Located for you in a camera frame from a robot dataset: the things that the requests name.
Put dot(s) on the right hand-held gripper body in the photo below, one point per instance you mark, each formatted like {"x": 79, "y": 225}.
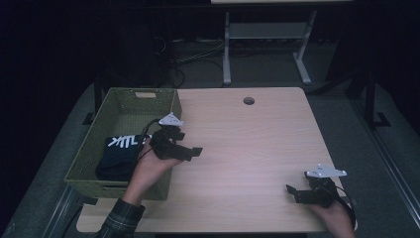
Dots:
{"x": 323, "y": 193}

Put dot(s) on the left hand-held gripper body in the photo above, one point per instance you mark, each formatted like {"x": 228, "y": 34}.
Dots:
{"x": 165, "y": 145}

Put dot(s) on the dark garment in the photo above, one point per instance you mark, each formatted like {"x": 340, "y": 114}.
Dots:
{"x": 117, "y": 162}

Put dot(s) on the green woven basket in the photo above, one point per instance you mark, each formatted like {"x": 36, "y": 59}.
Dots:
{"x": 95, "y": 145}

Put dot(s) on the person's right hand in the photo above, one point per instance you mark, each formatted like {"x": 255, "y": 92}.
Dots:
{"x": 338, "y": 221}

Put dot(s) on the person's left hand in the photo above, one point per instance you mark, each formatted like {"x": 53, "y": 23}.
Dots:
{"x": 145, "y": 175}

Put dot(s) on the black metal stand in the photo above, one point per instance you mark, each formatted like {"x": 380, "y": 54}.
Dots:
{"x": 370, "y": 99}

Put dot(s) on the white metal stand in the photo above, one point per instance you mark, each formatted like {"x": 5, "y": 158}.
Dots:
{"x": 267, "y": 30}

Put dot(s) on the metal floor rail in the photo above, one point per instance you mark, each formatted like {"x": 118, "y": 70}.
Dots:
{"x": 393, "y": 168}
{"x": 61, "y": 211}

